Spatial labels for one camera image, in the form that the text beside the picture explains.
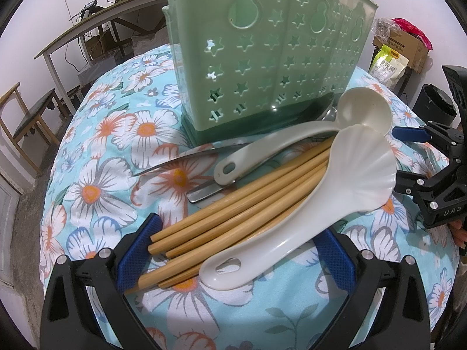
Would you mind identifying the wooden chopstick five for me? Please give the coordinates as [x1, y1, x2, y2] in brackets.
[135, 263, 202, 291]

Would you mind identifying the wooden chopstick two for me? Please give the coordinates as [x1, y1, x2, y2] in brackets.
[148, 147, 330, 254]

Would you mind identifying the white shell-shaped ladle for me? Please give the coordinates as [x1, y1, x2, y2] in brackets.
[199, 125, 397, 291]

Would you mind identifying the green plastic utensil holder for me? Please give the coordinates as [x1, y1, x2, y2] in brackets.
[163, 0, 378, 145]

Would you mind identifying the wooden chopstick one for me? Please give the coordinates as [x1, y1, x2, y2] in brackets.
[150, 137, 332, 243]

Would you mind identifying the yellow green rice bag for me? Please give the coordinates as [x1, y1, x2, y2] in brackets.
[369, 44, 408, 89]

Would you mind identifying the beige round soup ladle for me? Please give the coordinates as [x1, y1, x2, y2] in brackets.
[214, 87, 393, 186]

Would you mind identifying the metal knife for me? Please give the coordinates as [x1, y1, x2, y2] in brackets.
[135, 135, 262, 176]

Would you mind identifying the cardboard box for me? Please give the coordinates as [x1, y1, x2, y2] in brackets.
[373, 30, 429, 74]

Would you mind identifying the floral blue tablecloth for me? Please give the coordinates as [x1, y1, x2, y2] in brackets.
[39, 41, 462, 350]

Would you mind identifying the pink plastic bag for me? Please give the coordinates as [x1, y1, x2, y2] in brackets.
[393, 17, 433, 51]

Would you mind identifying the wooden chopstick four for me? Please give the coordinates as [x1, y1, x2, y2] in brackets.
[126, 165, 327, 294]

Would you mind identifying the wooden chair black seat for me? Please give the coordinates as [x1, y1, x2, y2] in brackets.
[1, 81, 66, 175]

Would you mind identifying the black trash bin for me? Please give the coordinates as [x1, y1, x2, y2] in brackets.
[412, 84, 457, 126]

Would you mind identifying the wooden chopstick six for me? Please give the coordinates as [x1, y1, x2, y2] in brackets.
[158, 264, 201, 288]

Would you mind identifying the wooden chopstick three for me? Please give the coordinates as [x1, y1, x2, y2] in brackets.
[165, 160, 327, 259]

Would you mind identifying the white work table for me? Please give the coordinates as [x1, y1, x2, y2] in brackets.
[34, 0, 167, 116]

